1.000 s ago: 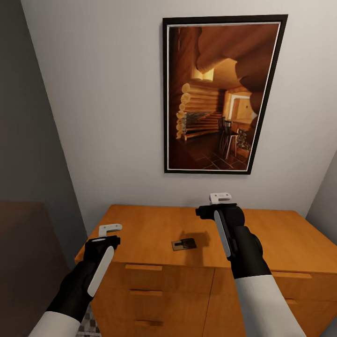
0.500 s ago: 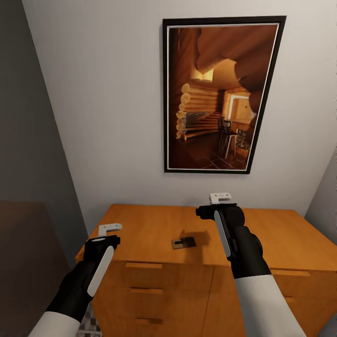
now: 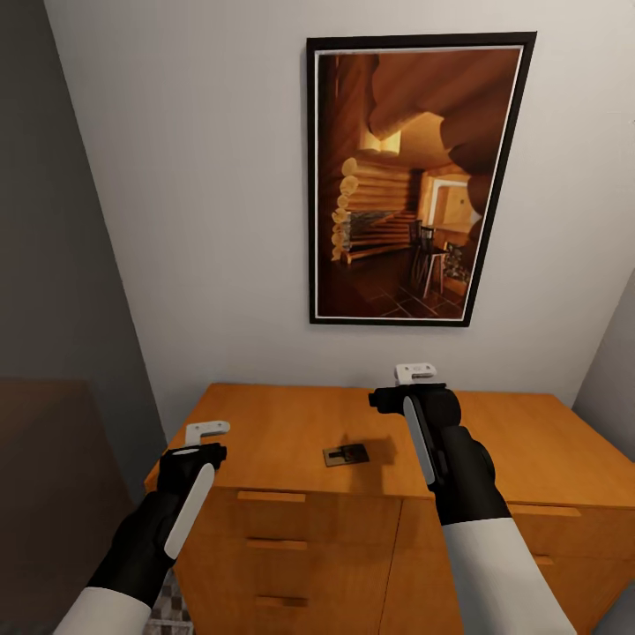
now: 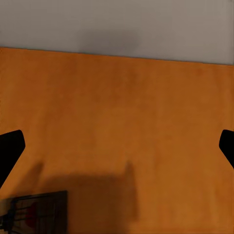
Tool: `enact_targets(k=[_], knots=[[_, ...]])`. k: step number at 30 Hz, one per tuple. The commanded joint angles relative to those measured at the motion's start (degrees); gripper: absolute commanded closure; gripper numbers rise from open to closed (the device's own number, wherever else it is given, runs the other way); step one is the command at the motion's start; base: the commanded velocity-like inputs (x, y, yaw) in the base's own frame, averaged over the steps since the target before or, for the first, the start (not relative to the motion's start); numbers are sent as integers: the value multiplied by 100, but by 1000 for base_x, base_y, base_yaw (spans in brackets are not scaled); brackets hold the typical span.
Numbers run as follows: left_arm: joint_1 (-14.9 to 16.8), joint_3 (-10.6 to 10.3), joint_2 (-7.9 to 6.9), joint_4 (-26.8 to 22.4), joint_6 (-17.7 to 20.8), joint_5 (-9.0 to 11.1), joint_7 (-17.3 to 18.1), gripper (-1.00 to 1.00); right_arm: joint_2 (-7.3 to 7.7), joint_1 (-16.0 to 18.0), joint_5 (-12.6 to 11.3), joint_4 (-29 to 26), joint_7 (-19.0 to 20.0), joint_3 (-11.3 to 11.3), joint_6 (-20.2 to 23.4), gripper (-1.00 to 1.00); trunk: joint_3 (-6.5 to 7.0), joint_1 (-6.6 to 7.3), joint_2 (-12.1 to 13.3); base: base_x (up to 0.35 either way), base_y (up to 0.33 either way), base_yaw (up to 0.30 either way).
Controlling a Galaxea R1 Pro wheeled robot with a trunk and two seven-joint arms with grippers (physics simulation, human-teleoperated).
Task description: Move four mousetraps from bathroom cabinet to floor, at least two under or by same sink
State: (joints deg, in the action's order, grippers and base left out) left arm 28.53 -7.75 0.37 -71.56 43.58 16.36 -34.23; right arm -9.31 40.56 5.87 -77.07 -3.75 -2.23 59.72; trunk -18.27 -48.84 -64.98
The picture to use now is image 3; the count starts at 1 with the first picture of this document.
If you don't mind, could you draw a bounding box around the mousetrap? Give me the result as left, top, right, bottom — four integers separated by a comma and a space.
323, 444, 370, 467

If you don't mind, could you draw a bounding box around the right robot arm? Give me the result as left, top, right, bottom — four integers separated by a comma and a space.
368, 362, 578, 635

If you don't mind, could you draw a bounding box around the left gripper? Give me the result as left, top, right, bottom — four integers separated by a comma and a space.
160, 443, 228, 470

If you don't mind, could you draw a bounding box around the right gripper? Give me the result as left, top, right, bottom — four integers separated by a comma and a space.
368, 386, 409, 415

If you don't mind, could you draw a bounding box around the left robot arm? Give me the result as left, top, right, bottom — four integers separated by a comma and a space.
53, 421, 230, 635

